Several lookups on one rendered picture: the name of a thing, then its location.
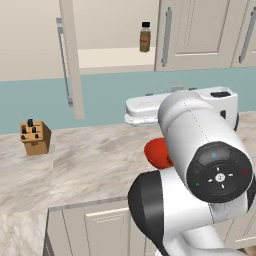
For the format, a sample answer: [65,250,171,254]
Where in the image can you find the open beige cabinet door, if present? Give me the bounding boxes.
[59,0,86,121]

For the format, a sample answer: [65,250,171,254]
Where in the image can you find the beige wall cabinet door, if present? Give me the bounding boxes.
[230,0,256,69]
[154,0,250,72]

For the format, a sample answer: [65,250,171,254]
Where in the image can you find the grey open door handle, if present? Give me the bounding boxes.
[55,17,74,108]

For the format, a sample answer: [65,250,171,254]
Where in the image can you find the grey bar door handle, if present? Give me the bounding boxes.
[160,6,174,68]
[238,6,256,65]

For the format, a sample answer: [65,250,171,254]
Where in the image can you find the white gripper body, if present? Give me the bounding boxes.
[124,92,175,127]

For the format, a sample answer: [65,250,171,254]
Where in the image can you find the wooden knife block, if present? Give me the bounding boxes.
[19,118,53,157]

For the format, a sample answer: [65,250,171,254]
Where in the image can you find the beige cabinet shelf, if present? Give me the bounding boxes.
[77,46,157,76]

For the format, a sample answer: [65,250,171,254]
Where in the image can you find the red bowl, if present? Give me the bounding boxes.
[143,136,175,170]

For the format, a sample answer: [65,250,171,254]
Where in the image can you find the beige base cabinet door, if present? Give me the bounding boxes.
[223,207,256,250]
[61,206,134,256]

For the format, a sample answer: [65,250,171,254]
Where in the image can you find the brown bottle with black cap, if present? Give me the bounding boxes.
[139,21,152,53]

